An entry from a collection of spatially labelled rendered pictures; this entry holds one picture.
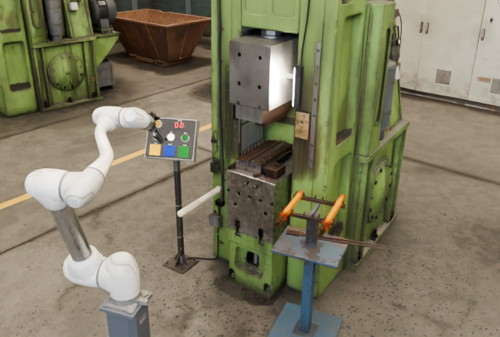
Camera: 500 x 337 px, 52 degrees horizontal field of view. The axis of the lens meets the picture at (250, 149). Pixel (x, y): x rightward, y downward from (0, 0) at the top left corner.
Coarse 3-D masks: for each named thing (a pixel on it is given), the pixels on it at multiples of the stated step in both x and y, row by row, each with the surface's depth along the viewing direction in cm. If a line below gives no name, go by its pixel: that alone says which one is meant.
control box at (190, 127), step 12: (168, 120) 346; (180, 120) 344; (192, 120) 344; (168, 132) 344; (180, 132) 343; (192, 132) 342; (168, 144) 343; (180, 144) 342; (192, 144) 341; (144, 156) 345; (156, 156) 343; (168, 156) 342; (192, 156) 340
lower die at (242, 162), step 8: (264, 144) 362; (272, 144) 357; (288, 144) 359; (248, 152) 349; (256, 152) 347; (272, 152) 347; (280, 152) 347; (240, 160) 337; (248, 160) 333; (256, 160) 332; (264, 160) 334; (272, 160) 340; (240, 168) 339; (248, 168) 335; (256, 168) 331
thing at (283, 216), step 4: (300, 192) 305; (296, 196) 300; (300, 196) 301; (292, 200) 295; (296, 200) 295; (292, 204) 291; (288, 208) 287; (292, 208) 291; (280, 212) 281; (284, 212) 283; (288, 212) 284; (280, 216) 277; (284, 216) 280; (276, 220) 274; (280, 220) 274; (276, 224) 273; (280, 224) 275
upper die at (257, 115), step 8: (288, 104) 341; (240, 112) 323; (248, 112) 320; (256, 112) 317; (264, 112) 317; (272, 112) 325; (280, 112) 334; (248, 120) 322; (256, 120) 318; (264, 120) 319
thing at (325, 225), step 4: (340, 196) 300; (344, 196) 301; (340, 200) 296; (336, 204) 292; (340, 204) 292; (332, 208) 287; (336, 208) 287; (332, 212) 283; (336, 212) 287; (328, 216) 279; (332, 216) 279; (324, 220) 275; (328, 220) 275; (324, 224) 270; (328, 224) 271; (320, 228) 266; (324, 228) 270; (328, 228) 272; (320, 232) 266; (324, 232) 269; (320, 236) 267
